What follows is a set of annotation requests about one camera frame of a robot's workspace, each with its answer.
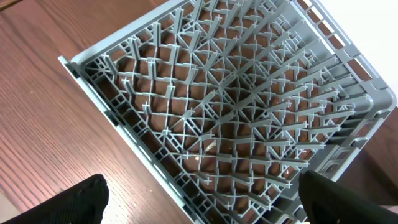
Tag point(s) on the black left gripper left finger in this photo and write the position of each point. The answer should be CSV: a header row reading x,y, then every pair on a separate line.
x,y
83,203

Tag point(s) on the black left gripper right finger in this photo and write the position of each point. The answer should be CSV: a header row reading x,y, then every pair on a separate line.
x,y
324,201

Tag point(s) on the grey plastic dish rack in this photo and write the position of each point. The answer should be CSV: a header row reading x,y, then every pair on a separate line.
x,y
227,102

